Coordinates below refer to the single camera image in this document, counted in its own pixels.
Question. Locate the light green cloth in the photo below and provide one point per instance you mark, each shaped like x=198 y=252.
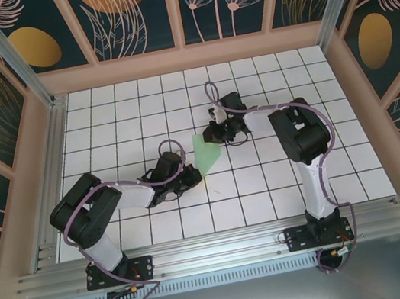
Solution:
x=205 y=156

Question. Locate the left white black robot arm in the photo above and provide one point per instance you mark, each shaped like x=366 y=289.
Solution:
x=134 y=196

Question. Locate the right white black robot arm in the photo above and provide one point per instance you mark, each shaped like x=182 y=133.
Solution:
x=317 y=190

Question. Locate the left base yellow power connector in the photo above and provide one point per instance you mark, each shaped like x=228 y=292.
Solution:
x=132 y=288

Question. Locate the base yellow power connector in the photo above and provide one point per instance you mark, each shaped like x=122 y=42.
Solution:
x=132 y=288
x=335 y=252

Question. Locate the right base yellow power connector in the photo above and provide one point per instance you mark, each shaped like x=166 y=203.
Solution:
x=335 y=252

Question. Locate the long aluminium mounting rail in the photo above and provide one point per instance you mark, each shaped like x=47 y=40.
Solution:
x=217 y=249

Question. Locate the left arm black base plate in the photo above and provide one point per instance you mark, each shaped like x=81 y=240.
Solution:
x=143 y=268

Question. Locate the aluminium side rail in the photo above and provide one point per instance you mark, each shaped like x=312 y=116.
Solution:
x=53 y=175

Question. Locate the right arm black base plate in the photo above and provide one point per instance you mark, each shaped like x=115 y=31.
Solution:
x=297 y=238

